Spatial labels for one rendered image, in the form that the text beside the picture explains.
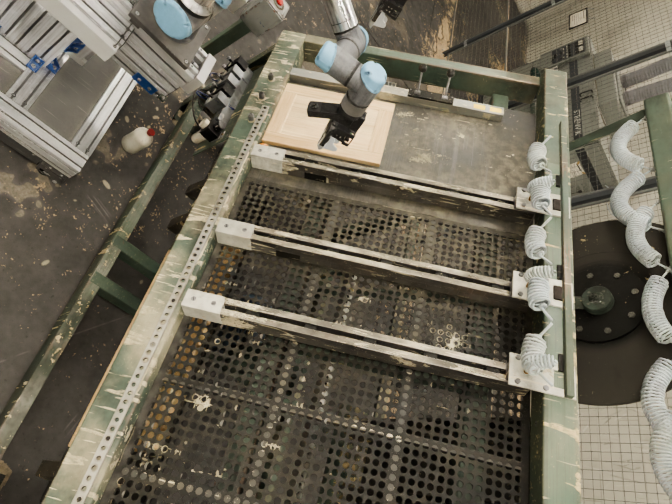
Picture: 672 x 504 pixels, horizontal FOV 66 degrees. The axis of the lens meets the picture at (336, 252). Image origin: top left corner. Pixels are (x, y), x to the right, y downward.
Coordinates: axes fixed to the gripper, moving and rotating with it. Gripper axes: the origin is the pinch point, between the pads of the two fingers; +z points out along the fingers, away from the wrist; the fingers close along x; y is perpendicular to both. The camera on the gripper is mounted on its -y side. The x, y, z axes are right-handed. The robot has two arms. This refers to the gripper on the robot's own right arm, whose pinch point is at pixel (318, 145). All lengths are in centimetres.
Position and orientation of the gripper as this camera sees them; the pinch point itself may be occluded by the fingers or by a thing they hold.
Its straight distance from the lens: 170.5
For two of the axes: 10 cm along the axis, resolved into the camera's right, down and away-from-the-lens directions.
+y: 8.8, 3.9, 2.5
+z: -4.2, 4.2, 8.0
